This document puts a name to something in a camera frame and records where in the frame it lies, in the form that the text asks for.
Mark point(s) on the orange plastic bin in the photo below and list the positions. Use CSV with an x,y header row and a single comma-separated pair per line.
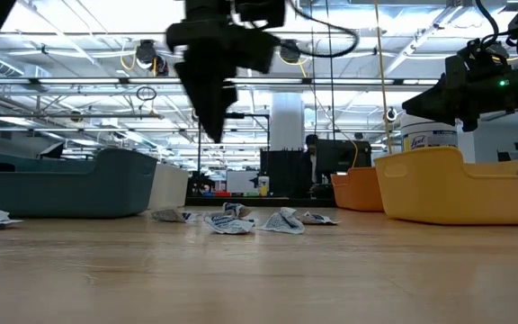
x,y
358,191

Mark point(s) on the person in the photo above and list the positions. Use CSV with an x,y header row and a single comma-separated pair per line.
x,y
312,157

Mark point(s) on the small yellow white container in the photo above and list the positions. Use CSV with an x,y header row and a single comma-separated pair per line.
x,y
263,186

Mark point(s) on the green block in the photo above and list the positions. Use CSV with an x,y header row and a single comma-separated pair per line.
x,y
251,194

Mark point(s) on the teal plastic bin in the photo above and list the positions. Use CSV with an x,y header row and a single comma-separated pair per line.
x,y
61,193

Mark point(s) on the black monitor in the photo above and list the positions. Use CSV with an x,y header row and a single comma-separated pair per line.
x,y
344,155

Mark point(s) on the black cabinet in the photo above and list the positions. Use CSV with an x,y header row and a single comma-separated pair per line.
x,y
283,173

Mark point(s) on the white plastic bin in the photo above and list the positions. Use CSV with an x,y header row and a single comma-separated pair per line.
x,y
169,186

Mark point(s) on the white panel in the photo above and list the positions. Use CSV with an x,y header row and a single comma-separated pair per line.
x,y
241,182

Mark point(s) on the black robot station frame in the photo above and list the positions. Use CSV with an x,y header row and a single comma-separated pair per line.
x,y
199,162

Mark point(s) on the yellow plastic bin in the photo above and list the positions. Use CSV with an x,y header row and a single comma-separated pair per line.
x,y
430,193

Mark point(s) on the white building column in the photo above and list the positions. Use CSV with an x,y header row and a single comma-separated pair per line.
x,y
286,121

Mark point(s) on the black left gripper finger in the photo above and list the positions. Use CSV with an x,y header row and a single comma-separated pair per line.
x,y
229,96
205,99

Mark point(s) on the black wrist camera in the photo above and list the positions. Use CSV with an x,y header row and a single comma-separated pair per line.
x,y
261,11
481,54

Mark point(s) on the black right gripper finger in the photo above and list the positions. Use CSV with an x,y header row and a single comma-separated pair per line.
x,y
430,110
434,87

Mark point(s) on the white yellow wipes canister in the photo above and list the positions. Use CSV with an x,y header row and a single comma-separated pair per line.
x,y
427,137

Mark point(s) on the red block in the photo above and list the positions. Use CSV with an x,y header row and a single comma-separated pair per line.
x,y
222,195

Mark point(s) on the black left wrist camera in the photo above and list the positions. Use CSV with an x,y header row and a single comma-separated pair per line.
x,y
261,11

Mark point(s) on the blue block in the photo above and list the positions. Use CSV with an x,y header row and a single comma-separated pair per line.
x,y
208,195

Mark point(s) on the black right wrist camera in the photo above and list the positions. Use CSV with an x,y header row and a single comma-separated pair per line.
x,y
481,54

